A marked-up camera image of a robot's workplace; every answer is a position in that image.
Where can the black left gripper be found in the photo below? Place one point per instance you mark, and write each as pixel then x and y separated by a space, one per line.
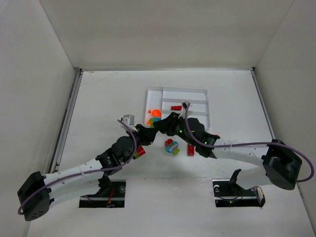
pixel 144 133

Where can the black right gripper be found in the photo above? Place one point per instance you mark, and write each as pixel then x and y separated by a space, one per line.
pixel 171 125

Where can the red 2x4 lego brick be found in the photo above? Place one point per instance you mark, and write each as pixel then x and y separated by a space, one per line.
pixel 176 108

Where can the orange curved lego piece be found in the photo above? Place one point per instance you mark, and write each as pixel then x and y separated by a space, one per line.
pixel 156 113

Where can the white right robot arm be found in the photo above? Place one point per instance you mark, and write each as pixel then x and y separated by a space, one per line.
pixel 274 162

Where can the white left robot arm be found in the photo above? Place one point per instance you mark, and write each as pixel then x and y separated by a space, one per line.
pixel 40 192

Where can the red and green lego block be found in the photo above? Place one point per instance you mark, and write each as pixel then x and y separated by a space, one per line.
pixel 140 152

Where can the red sloped lego brick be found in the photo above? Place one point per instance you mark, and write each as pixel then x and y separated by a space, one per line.
pixel 168 142

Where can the colorful monster lego figure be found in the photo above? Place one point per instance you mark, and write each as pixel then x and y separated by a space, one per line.
pixel 173 148

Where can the red long lego brick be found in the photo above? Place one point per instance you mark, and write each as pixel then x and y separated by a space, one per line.
pixel 190 150

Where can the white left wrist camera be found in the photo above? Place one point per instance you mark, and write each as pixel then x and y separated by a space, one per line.
pixel 127 120

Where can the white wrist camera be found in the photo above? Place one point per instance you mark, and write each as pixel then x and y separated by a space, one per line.
pixel 127 120
pixel 186 109

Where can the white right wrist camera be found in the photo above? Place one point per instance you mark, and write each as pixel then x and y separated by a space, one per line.
pixel 186 109

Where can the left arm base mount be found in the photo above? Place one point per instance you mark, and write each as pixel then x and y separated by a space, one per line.
pixel 110 195

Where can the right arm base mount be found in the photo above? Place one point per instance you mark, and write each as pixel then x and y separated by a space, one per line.
pixel 227 193

